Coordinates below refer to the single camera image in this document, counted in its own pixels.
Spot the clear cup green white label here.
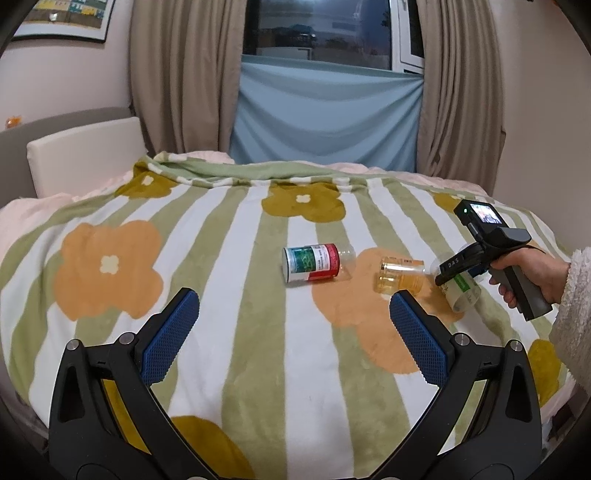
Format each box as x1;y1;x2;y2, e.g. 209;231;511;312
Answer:
437;272;482;313

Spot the left beige curtain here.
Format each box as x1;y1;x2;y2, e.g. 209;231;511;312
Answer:
129;0;246;153

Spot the bare right hand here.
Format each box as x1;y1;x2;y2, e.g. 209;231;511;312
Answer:
491;248;570;304

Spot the framed colourful wall picture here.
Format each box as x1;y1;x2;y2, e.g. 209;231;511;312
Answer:
14;0;115;43

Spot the clear cup orange label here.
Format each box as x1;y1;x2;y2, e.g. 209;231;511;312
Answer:
374;257;425;295

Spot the dark window white frame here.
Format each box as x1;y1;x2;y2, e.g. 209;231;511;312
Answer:
243;0;425;75

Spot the beige curtain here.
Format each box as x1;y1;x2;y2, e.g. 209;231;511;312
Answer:
129;0;246;153
417;1;506;192

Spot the white cushion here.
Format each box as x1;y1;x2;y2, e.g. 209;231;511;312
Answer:
27;117;147;198

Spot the right beige curtain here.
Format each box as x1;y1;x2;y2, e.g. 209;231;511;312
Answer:
417;1;506;192

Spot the clear cup red green label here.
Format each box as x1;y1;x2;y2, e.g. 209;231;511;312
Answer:
281;243;356;284

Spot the grey sofa backrest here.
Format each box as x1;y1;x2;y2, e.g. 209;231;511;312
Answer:
0;107;131;207

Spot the striped floral fleece blanket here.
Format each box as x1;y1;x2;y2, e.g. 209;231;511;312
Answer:
1;153;574;479

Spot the light blue hanging cloth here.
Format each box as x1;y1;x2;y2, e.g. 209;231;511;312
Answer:
229;55;424;172

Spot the small orange object on backrest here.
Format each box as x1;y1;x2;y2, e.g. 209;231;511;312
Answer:
5;116;22;129

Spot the white fleece sleeve forearm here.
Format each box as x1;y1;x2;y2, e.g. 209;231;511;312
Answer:
550;247;591;394

